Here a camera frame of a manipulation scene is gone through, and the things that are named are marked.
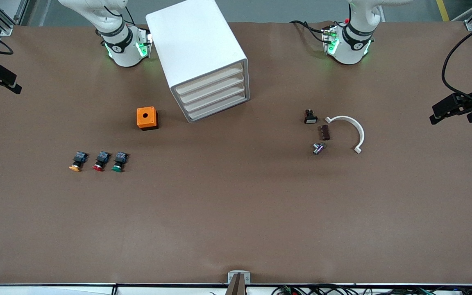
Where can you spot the green push button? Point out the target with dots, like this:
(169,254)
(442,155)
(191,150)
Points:
(120,161)

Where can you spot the black white small switch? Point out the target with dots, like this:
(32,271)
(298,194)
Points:
(310,119)

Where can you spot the orange box with hole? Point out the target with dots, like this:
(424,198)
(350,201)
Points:
(146,118)

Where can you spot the red push button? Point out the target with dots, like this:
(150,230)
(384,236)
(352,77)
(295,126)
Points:
(101,160)

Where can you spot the white table edge rail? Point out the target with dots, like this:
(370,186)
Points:
(55,290)

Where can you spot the white curved bracket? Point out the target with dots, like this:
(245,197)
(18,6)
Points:
(361,135)

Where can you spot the brown table mat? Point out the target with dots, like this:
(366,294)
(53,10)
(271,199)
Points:
(236,213)

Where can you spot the yellow push button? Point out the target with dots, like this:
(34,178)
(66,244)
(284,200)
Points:
(78,160)

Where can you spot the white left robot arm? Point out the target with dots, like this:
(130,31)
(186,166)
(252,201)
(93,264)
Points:
(348,51)

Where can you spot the small brown block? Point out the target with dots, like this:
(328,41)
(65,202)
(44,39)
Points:
(324,132)

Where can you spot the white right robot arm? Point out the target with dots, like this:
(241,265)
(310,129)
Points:
(123,53)

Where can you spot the grey metal mounting plate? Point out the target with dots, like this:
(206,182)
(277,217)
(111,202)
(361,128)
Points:
(232,275)

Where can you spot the silver metal connector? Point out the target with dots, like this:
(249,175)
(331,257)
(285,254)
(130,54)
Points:
(318,148)

